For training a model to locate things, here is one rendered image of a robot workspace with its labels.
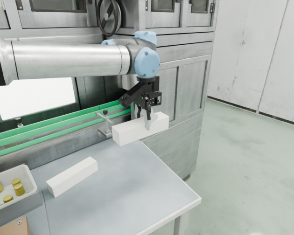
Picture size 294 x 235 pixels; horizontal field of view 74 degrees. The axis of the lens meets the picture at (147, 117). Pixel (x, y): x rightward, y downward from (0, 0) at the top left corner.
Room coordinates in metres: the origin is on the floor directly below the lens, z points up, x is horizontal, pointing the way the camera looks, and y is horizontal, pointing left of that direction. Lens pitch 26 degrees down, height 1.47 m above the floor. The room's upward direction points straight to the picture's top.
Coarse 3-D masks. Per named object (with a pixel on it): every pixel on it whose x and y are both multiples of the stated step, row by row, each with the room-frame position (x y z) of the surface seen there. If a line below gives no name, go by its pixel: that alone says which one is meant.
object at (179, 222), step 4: (180, 216) 0.62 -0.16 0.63; (184, 216) 0.64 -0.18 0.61; (176, 220) 0.64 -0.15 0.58; (180, 220) 0.62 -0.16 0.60; (184, 220) 0.64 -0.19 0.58; (176, 224) 0.64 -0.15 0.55; (180, 224) 0.62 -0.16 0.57; (184, 224) 0.64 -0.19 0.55; (176, 228) 0.64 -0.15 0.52; (180, 228) 0.63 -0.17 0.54; (176, 232) 0.64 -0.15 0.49; (180, 232) 0.63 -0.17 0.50
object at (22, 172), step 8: (16, 168) 0.72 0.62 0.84; (24, 168) 0.74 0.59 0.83; (0, 176) 0.68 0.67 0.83; (8, 176) 0.70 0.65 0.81; (16, 176) 0.71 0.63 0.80; (24, 176) 0.73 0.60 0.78; (8, 184) 0.69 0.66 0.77; (24, 184) 0.69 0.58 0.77; (32, 184) 0.62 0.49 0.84; (8, 192) 0.64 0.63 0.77; (32, 192) 0.58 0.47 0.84; (0, 200) 0.60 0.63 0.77; (16, 200) 0.54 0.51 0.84; (0, 208) 0.51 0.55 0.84
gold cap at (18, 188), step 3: (15, 186) 0.64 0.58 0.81; (18, 186) 0.64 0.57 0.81; (21, 186) 0.64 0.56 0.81; (15, 189) 0.62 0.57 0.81; (18, 189) 0.62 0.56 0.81; (21, 189) 0.63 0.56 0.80; (15, 192) 0.62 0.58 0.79; (18, 192) 0.62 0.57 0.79; (21, 192) 0.63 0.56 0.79; (24, 192) 0.64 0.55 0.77; (18, 195) 0.62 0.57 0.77
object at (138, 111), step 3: (135, 105) 0.74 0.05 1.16; (135, 108) 0.74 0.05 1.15; (138, 108) 0.72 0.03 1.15; (141, 108) 0.75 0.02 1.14; (135, 111) 0.74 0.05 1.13; (138, 111) 0.72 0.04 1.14; (141, 111) 0.75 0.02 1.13; (135, 114) 0.74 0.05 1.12; (138, 114) 0.73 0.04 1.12; (141, 114) 0.75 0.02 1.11; (138, 117) 0.74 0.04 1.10
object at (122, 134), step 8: (160, 112) 0.79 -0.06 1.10; (136, 120) 0.71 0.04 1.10; (160, 120) 0.72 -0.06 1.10; (168, 120) 0.75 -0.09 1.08; (112, 128) 0.66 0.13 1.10; (120, 128) 0.65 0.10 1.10; (128, 128) 0.65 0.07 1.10; (136, 128) 0.66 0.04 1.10; (144, 128) 0.68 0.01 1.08; (152, 128) 0.70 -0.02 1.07; (160, 128) 0.73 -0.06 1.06; (112, 136) 0.66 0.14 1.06; (120, 136) 0.62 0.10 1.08; (128, 136) 0.64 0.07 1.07; (136, 136) 0.66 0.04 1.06; (144, 136) 0.68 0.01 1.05; (120, 144) 0.62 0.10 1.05
